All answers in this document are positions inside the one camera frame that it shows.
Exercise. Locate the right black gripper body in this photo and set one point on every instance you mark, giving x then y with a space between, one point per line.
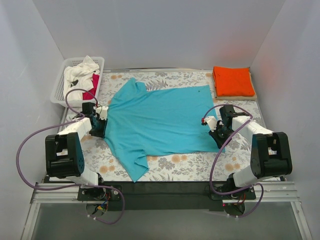
219 136

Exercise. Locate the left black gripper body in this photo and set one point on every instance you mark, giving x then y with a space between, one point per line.
99 128

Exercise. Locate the teal t shirt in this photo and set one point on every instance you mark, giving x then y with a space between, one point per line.
143 123

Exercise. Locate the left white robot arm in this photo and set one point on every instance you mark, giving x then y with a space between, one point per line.
63 151

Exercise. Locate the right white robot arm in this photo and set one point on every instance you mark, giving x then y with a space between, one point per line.
270 151

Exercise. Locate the floral patterned table mat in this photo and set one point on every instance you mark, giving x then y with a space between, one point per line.
176 167

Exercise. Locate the magenta t shirt in basket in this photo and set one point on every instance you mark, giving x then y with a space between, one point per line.
89 95

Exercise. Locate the folded orange t shirt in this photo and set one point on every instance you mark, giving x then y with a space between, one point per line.
233 82

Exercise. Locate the white plastic laundry basket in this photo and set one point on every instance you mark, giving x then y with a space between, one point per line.
58 89

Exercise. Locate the white t shirt in basket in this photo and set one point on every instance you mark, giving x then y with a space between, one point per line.
79 77

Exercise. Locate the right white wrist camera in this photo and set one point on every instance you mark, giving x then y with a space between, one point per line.
210 121

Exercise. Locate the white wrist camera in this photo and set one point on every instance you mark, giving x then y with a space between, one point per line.
210 121
102 112

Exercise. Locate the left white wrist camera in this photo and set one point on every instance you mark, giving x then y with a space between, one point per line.
102 112

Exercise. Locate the aluminium frame rail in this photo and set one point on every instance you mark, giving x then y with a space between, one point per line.
273 191

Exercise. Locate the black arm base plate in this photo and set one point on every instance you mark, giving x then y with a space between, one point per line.
173 195

